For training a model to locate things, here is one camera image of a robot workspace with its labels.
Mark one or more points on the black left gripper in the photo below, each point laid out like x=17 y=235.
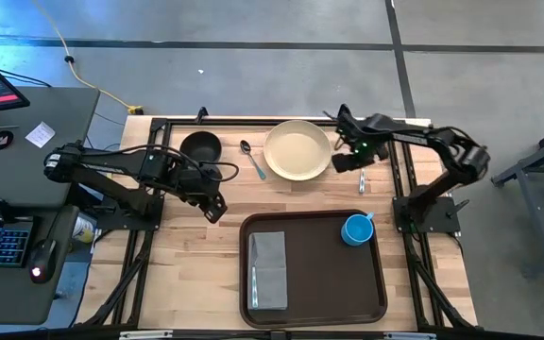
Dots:
x=208 y=200

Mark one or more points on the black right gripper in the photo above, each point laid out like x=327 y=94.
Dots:
x=354 y=158

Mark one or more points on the silver fork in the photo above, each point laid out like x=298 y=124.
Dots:
x=362 y=181

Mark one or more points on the black bowl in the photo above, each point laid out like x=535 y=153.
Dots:
x=201 y=144

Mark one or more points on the cream plate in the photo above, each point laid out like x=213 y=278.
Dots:
x=297 y=151

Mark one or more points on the blue cup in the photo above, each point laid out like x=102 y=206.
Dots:
x=357 y=230

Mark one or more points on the grey napkin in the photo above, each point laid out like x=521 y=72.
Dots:
x=269 y=269

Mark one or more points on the silver table knife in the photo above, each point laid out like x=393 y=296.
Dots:
x=254 y=288

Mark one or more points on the brown plastic tray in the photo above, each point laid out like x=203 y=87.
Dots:
x=328 y=283

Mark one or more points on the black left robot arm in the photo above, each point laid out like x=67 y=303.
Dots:
x=102 y=163

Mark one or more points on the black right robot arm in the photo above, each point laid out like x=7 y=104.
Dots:
x=442 y=141

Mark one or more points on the white yellow container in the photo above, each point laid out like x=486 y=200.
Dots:
x=83 y=230

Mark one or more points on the grey desk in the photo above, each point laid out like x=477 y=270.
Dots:
x=40 y=160

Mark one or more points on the black computer mouse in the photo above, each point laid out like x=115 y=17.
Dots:
x=43 y=257

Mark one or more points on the white paper note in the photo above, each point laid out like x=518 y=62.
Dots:
x=40 y=134

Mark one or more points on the black round disc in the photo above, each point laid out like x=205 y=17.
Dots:
x=1 y=140

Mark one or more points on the thin white stick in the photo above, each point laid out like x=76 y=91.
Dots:
x=4 y=126

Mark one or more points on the black metal table frame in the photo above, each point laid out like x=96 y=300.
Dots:
x=234 y=123

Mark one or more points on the silver metal bracket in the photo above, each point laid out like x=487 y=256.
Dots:
x=144 y=334
x=409 y=335

